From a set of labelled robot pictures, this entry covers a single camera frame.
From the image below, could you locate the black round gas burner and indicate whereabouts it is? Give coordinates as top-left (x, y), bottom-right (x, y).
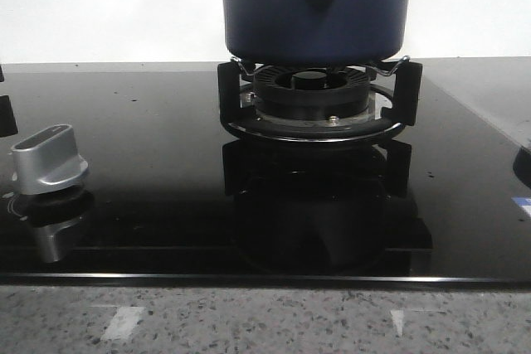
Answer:
top-left (240, 65), bottom-right (376, 124)

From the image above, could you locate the black glass stove top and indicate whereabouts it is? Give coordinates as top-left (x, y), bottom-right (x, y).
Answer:
top-left (1, 59), bottom-right (530, 289)

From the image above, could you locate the black left burner grate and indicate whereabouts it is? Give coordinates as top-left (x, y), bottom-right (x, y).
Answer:
top-left (0, 61), bottom-right (18, 138)

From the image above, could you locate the blue cooking pot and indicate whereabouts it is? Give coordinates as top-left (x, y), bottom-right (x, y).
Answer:
top-left (222, 0), bottom-right (408, 67)

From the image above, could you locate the black pot support grate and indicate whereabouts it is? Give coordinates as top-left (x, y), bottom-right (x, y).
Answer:
top-left (217, 56), bottom-right (422, 145)

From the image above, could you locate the silver stove control knob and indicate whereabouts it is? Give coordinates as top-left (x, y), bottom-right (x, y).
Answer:
top-left (11, 124), bottom-right (89, 195)

